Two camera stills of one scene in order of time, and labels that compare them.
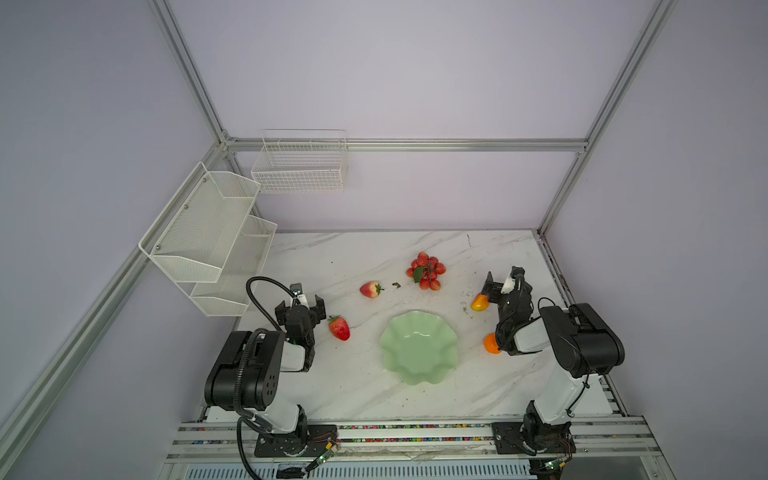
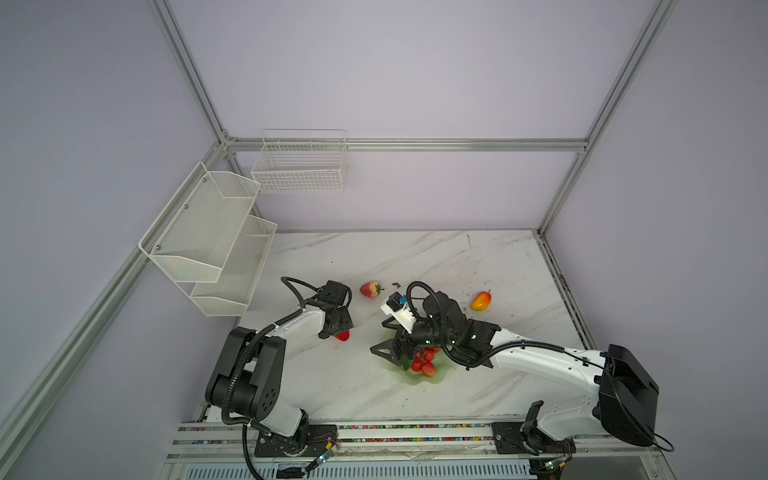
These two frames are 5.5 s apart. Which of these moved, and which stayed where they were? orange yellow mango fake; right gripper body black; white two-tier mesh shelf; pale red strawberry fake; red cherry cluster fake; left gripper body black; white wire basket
Moved: right gripper body black; left gripper body black; red cherry cluster fake
Stayed: orange yellow mango fake; pale red strawberry fake; white wire basket; white two-tier mesh shelf
